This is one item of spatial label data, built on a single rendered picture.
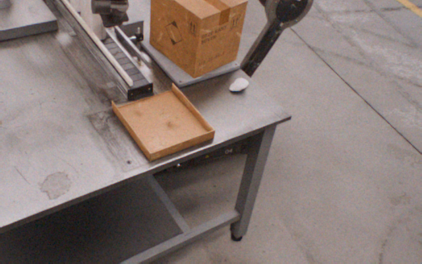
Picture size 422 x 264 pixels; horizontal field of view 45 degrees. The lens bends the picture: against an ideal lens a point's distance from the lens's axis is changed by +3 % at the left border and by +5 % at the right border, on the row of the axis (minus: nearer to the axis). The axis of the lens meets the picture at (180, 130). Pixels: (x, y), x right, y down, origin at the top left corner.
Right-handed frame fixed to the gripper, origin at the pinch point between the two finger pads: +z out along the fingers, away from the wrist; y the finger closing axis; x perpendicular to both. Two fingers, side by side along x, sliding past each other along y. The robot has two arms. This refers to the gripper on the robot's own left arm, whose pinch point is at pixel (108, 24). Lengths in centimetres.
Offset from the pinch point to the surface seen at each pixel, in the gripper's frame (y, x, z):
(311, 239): -71, 121, 29
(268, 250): -48, 118, 31
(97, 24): 2.6, -2.3, 5.3
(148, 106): 1.2, 36.9, -11.0
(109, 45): -0.1, 6.3, 8.0
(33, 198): 51, 54, -25
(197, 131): -9, 52, -23
